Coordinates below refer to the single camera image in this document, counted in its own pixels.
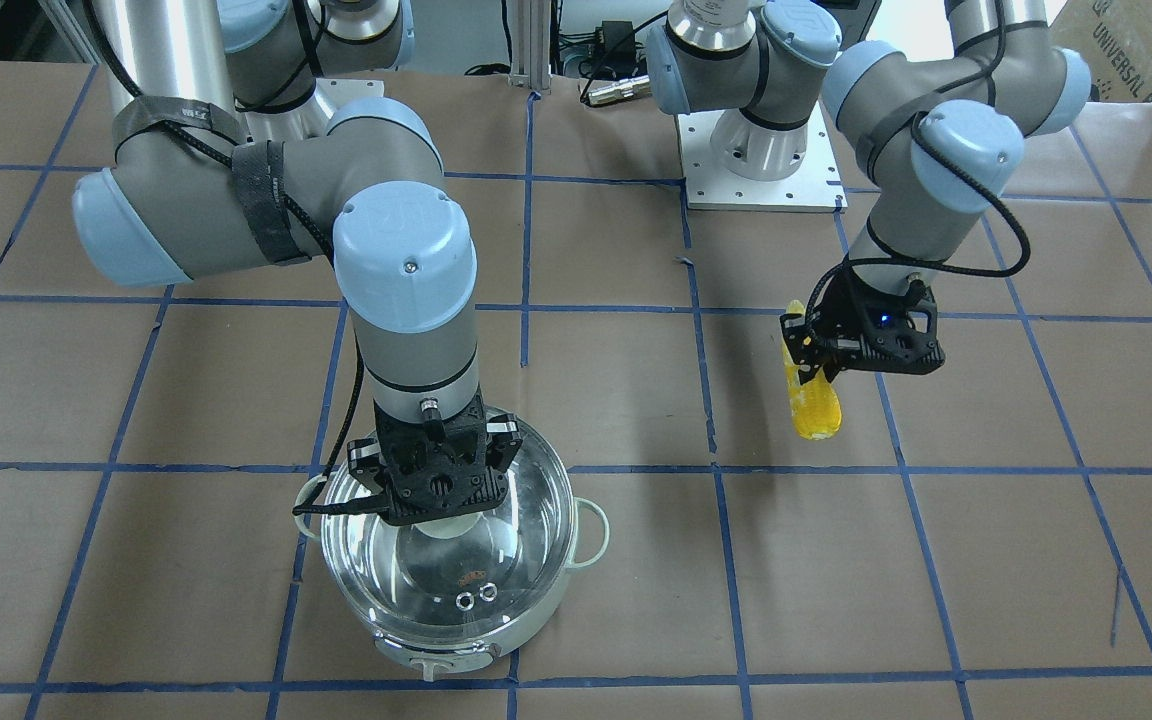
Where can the glass pot lid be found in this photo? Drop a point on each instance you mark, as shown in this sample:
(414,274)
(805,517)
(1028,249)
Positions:
(446,550)

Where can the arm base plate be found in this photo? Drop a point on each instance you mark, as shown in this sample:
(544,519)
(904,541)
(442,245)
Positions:
(761,165)

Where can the silver cable connector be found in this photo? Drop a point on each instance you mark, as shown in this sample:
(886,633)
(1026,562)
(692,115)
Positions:
(614,93)

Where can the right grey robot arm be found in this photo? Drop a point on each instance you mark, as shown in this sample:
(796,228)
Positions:
(199,187)

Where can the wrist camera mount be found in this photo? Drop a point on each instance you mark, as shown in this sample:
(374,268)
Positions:
(871,331)
(413,501)

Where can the yellow corn cob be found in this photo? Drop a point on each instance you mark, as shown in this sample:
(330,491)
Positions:
(814,404)

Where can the cardboard box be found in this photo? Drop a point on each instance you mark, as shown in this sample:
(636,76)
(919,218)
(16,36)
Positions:
(1115,40)

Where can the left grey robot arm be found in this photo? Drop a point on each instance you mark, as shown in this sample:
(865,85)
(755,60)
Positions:
(940,139)

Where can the black power adapter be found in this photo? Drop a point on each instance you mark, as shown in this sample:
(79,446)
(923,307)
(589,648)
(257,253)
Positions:
(615,42)

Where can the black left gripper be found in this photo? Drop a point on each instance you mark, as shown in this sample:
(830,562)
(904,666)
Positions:
(839,309)

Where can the aluminium frame post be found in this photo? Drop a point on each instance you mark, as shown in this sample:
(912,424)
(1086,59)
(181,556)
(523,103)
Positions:
(530,29)

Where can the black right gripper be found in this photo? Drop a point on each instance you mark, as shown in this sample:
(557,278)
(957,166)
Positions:
(364,463)

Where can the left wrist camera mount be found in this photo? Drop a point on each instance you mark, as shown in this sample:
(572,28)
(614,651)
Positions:
(871,331)

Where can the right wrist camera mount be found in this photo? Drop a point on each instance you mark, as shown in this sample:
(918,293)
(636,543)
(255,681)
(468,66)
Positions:
(413,501)

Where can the pale green cooking pot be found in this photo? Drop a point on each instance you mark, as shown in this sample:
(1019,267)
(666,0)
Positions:
(456,600)

